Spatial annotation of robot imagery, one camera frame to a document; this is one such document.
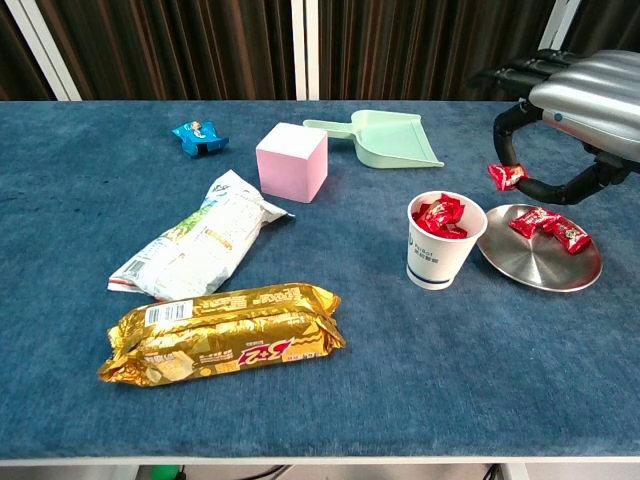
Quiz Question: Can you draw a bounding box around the pink cube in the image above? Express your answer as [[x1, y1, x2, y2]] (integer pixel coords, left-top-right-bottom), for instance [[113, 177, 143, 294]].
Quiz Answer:
[[255, 122, 330, 205]]

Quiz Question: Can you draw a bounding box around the red candy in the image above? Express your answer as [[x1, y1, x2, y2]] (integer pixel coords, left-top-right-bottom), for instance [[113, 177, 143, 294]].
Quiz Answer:
[[542, 218, 593, 256], [411, 202, 435, 234], [430, 222, 470, 240], [417, 194, 467, 225], [508, 207, 559, 236], [487, 163, 530, 193]]

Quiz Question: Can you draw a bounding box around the dark brown pleated curtain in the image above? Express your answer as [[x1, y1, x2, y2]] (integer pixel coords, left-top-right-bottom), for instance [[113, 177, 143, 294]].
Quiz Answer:
[[0, 0, 640, 103]]

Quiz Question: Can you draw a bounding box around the white paper cup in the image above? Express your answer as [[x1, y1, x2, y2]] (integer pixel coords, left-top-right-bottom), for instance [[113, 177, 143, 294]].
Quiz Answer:
[[406, 190, 489, 291]]

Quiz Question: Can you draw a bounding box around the silver metal plate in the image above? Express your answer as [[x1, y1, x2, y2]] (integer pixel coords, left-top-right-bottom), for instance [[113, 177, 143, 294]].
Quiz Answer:
[[476, 203, 603, 294]]

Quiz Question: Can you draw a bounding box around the gold biscuit pack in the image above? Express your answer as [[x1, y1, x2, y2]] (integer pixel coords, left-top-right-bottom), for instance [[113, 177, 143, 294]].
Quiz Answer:
[[97, 282, 347, 387]]

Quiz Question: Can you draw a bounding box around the mint green dustpan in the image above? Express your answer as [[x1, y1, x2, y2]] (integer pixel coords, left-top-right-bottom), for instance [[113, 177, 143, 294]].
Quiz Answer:
[[302, 109, 446, 170]]

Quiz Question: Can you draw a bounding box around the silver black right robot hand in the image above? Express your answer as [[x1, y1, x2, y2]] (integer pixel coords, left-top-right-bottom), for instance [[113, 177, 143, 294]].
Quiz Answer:
[[467, 48, 640, 206]]

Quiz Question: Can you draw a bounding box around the white frame post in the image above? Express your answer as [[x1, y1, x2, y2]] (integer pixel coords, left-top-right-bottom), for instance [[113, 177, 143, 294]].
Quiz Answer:
[[291, 0, 321, 101], [537, 0, 584, 54], [4, 0, 82, 101]]

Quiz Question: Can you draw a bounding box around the black cable bundle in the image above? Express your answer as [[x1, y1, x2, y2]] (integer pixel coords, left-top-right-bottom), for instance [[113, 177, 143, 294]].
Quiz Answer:
[[247, 464, 294, 480]]

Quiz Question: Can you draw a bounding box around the white green snack bag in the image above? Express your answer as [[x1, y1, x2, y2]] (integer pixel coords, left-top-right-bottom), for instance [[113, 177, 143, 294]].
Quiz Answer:
[[107, 169, 295, 302]]

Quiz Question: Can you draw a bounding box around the blue snack packet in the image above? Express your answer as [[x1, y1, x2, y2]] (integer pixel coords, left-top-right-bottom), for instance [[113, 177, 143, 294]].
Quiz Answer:
[[171, 119, 230, 160]]

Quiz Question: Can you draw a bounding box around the blue felt table cover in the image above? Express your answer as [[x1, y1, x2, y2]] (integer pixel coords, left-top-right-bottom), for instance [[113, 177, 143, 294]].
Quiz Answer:
[[0, 99, 640, 460]]

